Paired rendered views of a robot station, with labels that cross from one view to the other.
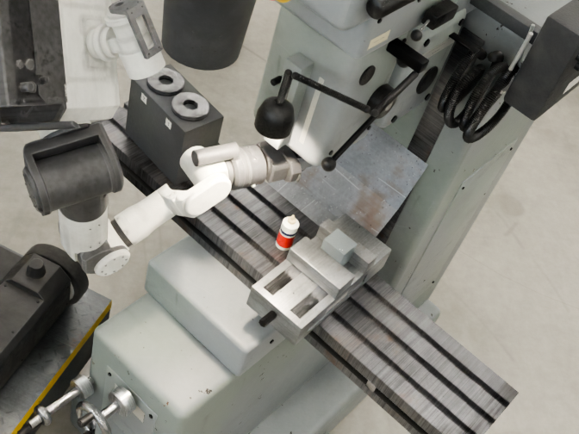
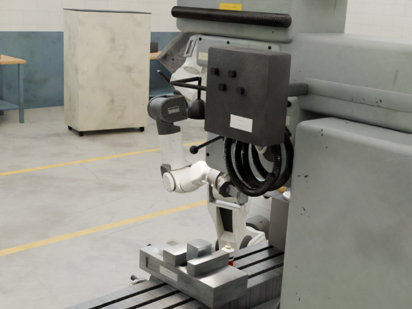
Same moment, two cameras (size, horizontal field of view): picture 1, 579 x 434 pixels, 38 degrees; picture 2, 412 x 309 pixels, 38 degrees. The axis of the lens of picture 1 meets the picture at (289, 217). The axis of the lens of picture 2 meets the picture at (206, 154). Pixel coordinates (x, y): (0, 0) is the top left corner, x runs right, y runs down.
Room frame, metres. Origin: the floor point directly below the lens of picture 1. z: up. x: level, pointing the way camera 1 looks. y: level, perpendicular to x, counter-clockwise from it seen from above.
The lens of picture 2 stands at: (1.88, -1.79, 1.84)
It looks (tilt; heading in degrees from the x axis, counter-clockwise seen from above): 14 degrees down; 109
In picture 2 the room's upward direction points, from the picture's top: 3 degrees clockwise
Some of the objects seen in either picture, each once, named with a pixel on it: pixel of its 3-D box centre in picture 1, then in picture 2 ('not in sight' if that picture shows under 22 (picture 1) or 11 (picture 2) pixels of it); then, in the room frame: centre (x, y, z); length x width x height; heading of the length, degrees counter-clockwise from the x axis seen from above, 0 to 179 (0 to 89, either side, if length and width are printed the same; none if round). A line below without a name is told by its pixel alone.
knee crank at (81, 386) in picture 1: (56, 405); not in sight; (0.98, 0.40, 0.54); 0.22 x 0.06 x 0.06; 152
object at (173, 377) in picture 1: (231, 348); not in sight; (1.37, 0.04, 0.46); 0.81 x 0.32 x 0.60; 152
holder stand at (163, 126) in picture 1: (172, 122); (302, 218); (1.54, 0.35, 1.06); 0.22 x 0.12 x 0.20; 56
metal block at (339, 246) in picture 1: (337, 249); (198, 252); (1.31, -0.13, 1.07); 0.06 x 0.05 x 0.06; 63
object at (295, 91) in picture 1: (288, 102); not in sight; (1.29, 0.08, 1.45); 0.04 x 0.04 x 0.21; 62
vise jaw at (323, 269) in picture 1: (320, 267); (186, 252); (1.26, -0.10, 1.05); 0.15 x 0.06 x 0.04; 63
